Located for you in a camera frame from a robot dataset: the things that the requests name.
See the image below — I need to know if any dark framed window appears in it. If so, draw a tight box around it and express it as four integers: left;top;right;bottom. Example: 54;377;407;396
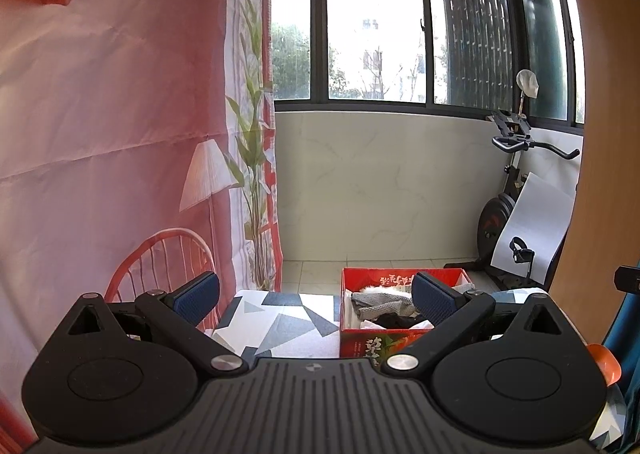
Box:
270;0;586;125

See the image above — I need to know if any wooden board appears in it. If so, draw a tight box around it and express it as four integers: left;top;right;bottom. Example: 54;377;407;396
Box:
547;0;640;350

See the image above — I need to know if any white board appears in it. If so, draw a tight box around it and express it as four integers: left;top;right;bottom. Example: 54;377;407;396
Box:
490;173;576;285

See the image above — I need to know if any black exercise bike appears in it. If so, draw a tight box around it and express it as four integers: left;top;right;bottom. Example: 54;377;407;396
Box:
442;108;581;292

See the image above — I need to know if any pink printed backdrop cloth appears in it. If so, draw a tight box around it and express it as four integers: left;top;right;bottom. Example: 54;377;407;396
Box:
0;0;283;445

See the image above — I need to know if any geometric patterned tablecloth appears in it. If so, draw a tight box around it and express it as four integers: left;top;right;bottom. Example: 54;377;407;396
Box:
210;286;626;452

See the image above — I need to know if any grey knit cloth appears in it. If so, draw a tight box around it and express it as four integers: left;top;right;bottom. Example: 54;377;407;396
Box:
350;284;476;322

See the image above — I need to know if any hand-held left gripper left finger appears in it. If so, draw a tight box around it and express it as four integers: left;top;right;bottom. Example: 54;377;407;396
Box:
65;271;251;377

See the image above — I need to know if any black cloth with white band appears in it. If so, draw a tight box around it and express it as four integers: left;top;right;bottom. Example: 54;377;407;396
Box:
375;314;433;329

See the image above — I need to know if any white cloth cover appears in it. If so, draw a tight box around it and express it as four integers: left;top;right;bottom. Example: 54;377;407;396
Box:
516;70;541;100

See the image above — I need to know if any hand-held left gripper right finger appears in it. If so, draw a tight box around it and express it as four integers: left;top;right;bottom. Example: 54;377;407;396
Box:
381;271;568;377

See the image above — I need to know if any orange plastic bowl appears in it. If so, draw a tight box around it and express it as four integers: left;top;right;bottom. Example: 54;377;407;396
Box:
587;344;622;387

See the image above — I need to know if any dark teal cloth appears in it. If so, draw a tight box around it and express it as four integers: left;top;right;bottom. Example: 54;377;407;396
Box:
602;279;640;454

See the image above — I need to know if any red strawberry print box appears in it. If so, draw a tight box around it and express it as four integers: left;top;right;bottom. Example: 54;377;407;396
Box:
340;268;476;372

